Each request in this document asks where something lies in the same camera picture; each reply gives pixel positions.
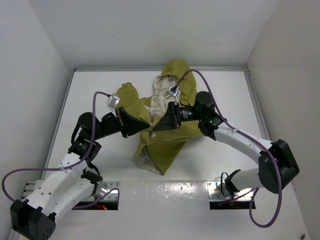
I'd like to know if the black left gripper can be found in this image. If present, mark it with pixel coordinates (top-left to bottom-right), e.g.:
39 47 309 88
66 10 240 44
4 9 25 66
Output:
91 105 149 140

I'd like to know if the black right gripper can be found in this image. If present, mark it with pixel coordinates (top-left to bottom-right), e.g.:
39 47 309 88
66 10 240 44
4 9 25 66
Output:
152 101 204 132

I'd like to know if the olive green hooded jacket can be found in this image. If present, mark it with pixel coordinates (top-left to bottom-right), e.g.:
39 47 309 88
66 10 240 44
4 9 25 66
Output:
116 59 201 175

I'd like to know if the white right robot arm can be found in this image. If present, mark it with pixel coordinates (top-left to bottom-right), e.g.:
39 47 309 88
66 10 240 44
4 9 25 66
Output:
153 91 300 196

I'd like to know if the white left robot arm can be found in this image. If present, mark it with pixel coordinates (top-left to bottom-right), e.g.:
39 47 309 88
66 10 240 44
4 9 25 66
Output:
10 107 150 240

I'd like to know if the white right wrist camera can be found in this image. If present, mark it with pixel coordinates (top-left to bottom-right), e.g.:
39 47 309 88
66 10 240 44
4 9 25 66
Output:
167 85 180 99

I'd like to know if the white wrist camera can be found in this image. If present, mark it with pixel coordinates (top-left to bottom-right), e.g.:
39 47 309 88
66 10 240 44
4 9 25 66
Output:
107 93 121 109
167 85 180 99

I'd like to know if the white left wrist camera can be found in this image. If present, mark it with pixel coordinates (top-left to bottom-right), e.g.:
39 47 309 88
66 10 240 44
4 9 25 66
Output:
107 93 121 109

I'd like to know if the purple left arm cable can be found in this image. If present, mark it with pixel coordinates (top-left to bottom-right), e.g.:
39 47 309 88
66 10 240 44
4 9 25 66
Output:
1 91 120 210

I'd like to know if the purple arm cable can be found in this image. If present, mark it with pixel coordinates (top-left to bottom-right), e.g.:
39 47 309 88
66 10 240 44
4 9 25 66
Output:
174 69 283 228
1 91 120 210

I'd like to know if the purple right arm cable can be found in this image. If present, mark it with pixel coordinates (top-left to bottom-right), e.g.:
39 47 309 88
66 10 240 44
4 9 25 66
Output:
174 69 283 228

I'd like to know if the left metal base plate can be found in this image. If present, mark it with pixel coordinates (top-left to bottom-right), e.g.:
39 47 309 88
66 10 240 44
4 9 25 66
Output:
21 179 120 203

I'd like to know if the metal base plate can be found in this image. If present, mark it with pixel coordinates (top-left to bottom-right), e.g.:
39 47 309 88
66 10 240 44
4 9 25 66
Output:
206 181 254 203
21 179 120 203

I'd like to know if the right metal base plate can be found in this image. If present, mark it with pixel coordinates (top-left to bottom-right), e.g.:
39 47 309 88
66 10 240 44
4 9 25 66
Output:
206 181 254 203

